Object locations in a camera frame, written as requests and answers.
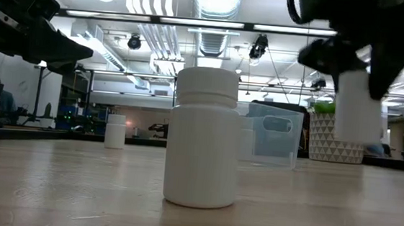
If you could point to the clear plastic basket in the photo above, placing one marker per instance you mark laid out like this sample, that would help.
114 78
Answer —
278 148

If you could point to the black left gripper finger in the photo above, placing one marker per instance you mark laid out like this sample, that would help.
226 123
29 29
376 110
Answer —
62 68
59 49

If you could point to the silver ventilation duct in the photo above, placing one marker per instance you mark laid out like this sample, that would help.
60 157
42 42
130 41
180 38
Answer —
212 45

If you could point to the black metal table frame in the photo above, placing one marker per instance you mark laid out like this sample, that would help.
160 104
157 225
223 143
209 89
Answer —
59 136

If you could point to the black horizontal beam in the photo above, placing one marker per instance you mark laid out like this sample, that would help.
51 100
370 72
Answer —
248 26

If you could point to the potted green plant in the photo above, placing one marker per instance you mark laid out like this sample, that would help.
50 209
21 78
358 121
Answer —
325 148

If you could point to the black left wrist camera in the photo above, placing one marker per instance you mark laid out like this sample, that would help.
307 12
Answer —
37 2

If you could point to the hanging black camera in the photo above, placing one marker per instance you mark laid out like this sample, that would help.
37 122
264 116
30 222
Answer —
258 47
134 42

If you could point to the black background robot arm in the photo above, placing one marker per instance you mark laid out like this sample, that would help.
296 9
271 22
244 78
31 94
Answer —
159 127
47 111

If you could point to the person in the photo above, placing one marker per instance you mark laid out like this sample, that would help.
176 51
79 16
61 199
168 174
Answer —
7 105

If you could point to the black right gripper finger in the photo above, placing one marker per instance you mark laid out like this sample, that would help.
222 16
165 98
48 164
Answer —
326 54
389 70

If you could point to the green succulent plant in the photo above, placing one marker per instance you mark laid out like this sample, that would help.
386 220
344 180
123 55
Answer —
324 107

